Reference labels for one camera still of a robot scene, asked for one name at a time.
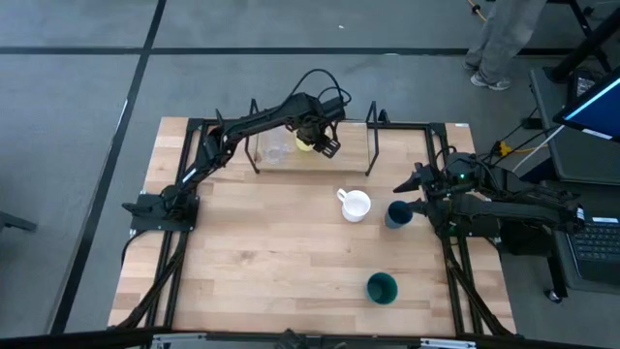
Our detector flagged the black aluminium rig frame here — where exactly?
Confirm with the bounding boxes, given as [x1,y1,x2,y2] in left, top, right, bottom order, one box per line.
[0,109,620,349]

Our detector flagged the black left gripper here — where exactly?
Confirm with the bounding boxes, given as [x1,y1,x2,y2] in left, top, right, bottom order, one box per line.
[295,114,342,160]

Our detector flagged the black computer monitor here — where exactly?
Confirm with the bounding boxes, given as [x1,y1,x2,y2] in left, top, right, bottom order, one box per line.
[552,65,620,144]

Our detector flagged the dark side table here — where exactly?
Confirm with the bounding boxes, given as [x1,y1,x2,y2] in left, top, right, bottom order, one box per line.
[498,178,620,297]

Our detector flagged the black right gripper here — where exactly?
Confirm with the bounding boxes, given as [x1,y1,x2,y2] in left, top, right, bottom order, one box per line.
[391,162,454,222]

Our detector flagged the dark blue cup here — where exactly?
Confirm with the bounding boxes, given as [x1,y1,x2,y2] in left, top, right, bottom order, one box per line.
[384,200,415,230]

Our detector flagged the person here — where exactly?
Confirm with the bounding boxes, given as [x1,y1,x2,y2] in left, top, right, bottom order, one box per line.
[460,0,548,92]

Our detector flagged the black laptop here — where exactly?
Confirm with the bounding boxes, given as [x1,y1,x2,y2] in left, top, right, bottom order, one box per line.
[561,215,620,287]

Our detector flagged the white cable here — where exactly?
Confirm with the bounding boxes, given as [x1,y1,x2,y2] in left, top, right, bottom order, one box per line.
[511,124,567,174]

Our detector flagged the white mug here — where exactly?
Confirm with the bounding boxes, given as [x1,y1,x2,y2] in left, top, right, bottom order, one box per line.
[336,188,373,224]

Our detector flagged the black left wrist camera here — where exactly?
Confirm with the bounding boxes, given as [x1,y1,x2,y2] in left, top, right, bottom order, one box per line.
[317,95,348,122]

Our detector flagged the black stand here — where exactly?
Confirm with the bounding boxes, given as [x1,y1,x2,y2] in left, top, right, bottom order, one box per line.
[544,0,620,84]

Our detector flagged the silver mounting plate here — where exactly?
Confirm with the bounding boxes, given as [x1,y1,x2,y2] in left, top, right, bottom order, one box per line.
[149,333,195,349]
[418,337,479,349]

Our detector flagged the yellow mug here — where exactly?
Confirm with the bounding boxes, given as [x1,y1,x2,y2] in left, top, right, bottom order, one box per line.
[294,126,335,152]

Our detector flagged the short yellow cable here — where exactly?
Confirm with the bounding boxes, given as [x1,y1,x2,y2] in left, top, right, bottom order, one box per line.
[492,139,539,157]

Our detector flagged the teal green cup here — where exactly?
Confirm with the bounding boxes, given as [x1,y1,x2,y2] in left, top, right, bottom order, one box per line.
[365,271,399,306]

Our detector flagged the black power adapter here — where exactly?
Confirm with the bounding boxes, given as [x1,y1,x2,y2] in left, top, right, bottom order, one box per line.
[566,67,605,106]

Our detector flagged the long yellow cable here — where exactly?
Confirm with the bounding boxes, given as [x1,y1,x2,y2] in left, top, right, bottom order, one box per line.
[465,0,488,23]

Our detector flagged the grey desk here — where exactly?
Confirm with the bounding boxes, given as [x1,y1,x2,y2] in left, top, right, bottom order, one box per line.
[527,65,620,188]

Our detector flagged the black stand foot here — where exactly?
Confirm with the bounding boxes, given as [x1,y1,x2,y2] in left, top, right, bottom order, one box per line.
[0,210,39,233]

